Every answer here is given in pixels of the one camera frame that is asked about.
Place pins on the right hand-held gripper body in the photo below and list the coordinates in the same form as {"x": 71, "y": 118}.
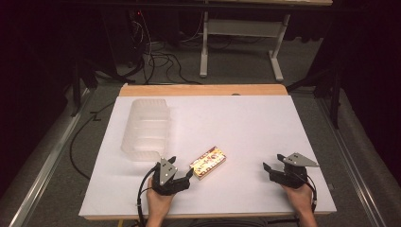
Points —
{"x": 294, "y": 173}

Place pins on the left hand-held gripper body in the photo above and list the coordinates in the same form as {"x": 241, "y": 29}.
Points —
{"x": 166, "y": 172}

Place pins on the red and yellow printed box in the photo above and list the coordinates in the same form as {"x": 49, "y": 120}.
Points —
{"x": 208, "y": 162}

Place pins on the person's right hand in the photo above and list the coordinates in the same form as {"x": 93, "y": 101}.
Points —
{"x": 299, "y": 199}

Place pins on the person's left hand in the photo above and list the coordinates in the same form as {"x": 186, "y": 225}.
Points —
{"x": 159, "y": 201}

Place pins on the translucent plastic container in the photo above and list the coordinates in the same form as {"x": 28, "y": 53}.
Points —
{"x": 145, "y": 132}

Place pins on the black metal stand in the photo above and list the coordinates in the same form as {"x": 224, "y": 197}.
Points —
{"x": 334, "y": 94}
{"x": 77, "y": 85}

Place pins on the metal floor rail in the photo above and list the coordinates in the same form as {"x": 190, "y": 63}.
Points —
{"x": 47, "y": 164}
{"x": 350, "y": 164}

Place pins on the white metal desk frame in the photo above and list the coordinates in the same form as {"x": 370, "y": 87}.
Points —
{"x": 244, "y": 28}

